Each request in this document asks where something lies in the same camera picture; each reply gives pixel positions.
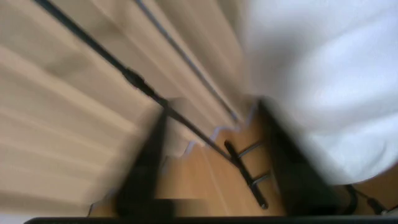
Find beige curtain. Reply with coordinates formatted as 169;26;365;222
0;0;259;215

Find black clothes rack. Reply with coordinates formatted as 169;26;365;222
34;0;271;210

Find black cable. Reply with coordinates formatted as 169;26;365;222
341;184;389;216

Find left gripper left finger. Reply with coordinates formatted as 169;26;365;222
116;105;172;218

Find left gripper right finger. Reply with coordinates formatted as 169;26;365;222
257;98;343;216

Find pale grey shorts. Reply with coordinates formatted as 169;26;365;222
239;0;398;186

